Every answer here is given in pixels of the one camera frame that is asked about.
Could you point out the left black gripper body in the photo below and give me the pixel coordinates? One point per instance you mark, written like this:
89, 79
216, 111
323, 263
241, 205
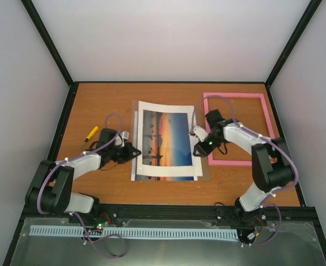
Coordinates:
121, 156

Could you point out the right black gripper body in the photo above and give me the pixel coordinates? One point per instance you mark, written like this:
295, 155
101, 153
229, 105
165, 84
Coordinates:
207, 149

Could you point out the pink wooden picture frame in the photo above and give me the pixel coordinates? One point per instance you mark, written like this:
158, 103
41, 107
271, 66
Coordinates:
240, 163

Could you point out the brown frame backing board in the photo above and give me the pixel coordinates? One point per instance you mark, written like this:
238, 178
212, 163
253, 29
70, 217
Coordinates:
205, 173

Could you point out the yellow handled screwdriver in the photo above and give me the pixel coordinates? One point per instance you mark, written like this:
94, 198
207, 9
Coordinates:
89, 136

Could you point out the white paper mat border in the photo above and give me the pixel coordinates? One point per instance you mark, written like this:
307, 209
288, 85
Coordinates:
165, 106

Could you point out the sunset photo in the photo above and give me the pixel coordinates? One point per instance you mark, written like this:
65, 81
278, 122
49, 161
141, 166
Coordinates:
165, 140

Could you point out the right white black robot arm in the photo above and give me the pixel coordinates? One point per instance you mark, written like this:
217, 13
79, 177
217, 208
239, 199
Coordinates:
272, 167

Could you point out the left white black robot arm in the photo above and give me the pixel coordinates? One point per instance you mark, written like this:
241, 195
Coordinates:
50, 191

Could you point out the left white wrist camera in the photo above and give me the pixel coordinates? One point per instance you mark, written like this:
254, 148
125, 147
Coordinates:
122, 138

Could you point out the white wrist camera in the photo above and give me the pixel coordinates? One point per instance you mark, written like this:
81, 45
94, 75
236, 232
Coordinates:
122, 138
199, 132

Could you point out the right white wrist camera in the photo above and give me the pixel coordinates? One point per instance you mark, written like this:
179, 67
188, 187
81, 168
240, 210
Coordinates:
199, 132

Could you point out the black aluminium cage frame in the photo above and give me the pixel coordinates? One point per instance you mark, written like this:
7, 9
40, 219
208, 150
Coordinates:
163, 212

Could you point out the light blue cable duct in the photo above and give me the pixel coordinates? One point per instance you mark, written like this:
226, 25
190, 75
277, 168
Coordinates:
137, 233

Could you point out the metal base plate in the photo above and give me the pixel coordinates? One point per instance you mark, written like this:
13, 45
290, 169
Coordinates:
292, 243

